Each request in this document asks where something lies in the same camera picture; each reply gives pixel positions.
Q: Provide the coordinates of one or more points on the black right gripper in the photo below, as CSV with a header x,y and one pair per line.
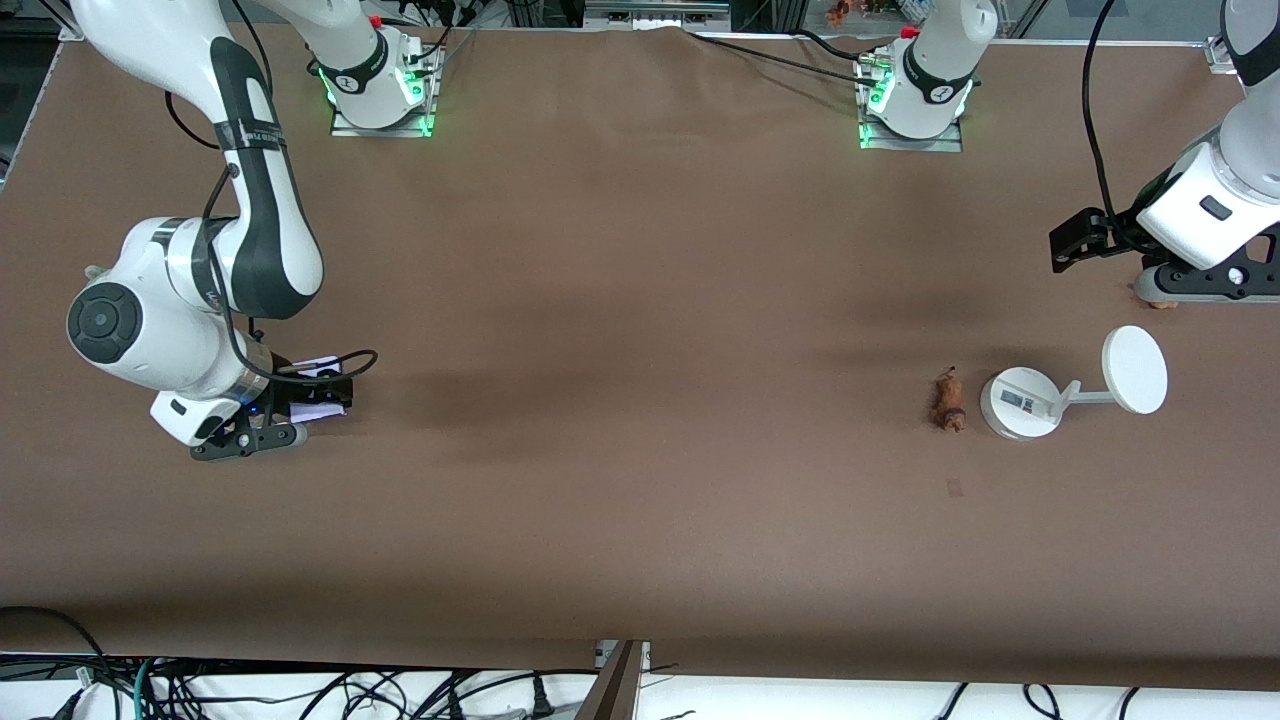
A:
x,y
283,388

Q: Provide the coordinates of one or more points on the aluminium frame bar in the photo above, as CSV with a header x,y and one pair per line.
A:
x,y
655,12

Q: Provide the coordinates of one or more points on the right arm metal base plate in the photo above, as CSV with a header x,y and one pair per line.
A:
x,y
345,126

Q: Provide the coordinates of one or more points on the brown metal post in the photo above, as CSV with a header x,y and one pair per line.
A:
x,y
612,690

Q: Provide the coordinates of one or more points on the black power plug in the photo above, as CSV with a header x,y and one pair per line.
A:
x,y
541,698

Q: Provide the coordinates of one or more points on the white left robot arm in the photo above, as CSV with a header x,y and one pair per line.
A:
x,y
1230,190

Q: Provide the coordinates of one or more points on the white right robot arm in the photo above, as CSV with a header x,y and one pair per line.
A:
x,y
270,220

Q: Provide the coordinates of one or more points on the brown lion statue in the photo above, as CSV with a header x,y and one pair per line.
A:
x,y
947,400

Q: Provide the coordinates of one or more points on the white round desk lamp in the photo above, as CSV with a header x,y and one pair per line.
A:
x,y
1020,402

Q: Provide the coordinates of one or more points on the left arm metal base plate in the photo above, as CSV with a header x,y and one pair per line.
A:
x,y
875,141

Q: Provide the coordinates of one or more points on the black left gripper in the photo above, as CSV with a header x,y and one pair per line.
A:
x,y
1122,232

